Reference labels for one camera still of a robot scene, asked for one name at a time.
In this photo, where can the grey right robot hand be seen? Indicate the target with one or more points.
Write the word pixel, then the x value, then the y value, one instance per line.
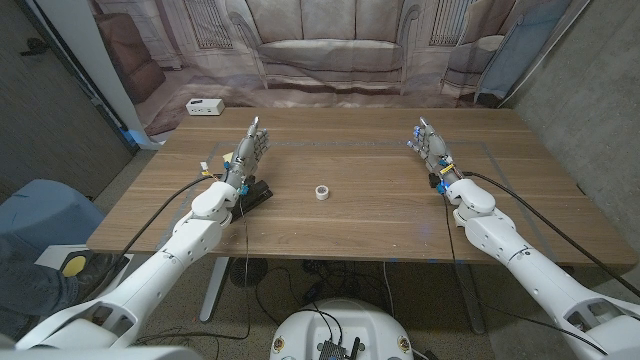
pixel 434 147

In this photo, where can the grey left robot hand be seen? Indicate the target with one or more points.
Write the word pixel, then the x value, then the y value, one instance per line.
pixel 245 152

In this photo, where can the black stapler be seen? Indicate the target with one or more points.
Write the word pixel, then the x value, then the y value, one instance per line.
pixel 257 192

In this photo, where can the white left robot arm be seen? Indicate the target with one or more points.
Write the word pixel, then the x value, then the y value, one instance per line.
pixel 190 240

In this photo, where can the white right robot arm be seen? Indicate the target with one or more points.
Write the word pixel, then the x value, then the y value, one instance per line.
pixel 500 235

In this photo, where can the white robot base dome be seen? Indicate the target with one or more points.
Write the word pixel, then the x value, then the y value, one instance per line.
pixel 350 320

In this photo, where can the white tape roll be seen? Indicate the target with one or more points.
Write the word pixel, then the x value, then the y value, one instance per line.
pixel 322 196

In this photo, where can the white power strip box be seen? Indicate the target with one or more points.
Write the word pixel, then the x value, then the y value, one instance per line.
pixel 205 107

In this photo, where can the round black floor fan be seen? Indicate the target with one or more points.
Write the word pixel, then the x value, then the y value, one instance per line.
pixel 248 272

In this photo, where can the printed sofa room backdrop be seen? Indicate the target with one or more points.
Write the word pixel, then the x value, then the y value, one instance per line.
pixel 325 50

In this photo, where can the white table leg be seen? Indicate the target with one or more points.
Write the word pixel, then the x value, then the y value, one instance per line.
pixel 215 290

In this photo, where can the grey table leg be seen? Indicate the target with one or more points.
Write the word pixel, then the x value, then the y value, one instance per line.
pixel 470 300

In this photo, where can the yellow foot pedal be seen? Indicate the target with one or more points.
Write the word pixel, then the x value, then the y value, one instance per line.
pixel 74 266

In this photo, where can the blue padded chair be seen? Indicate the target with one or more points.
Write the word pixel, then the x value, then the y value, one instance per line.
pixel 45 210

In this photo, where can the black electronics module with antenna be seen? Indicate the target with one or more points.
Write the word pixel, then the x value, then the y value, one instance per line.
pixel 332 351

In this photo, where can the white floor plate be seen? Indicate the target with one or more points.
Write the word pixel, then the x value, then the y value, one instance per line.
pixel 50 255

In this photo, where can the white robot torso edge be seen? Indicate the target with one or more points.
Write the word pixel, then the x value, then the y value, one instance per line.
pixel 100 354

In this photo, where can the person leg in jeans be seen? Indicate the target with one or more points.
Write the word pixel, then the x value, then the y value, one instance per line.
pixel 30 290

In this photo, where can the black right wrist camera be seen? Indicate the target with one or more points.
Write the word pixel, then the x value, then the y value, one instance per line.
pixel 434 181

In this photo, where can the white wall post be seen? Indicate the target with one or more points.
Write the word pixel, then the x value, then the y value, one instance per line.
pixel 90 65

